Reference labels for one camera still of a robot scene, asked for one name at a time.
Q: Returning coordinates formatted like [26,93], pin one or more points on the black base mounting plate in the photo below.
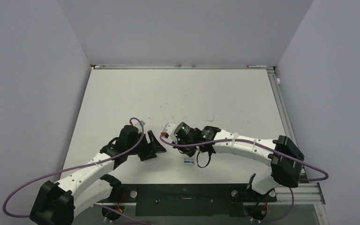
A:
[188,199]

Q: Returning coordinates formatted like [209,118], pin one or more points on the aluminium frame rail right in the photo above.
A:
[306,192]

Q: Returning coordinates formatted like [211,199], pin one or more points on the aluminium frame rail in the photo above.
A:
[179,66]
[306,192]

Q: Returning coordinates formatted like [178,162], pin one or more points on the aluminium frame rail back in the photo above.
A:
[179,66]

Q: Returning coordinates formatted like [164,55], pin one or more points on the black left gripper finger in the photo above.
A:
[147,157]
[154,146]

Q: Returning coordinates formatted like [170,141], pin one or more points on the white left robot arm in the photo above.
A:
[60,202]

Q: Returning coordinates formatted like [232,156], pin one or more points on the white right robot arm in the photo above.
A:
[281,156]

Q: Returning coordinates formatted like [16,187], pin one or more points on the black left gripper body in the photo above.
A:
[144,149]

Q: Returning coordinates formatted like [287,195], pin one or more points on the white battery compartment cover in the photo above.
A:
[210,117]

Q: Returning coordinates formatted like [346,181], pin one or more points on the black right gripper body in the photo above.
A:
[190,151]

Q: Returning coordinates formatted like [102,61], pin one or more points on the white air conditioner remote control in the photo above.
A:
[192,159]

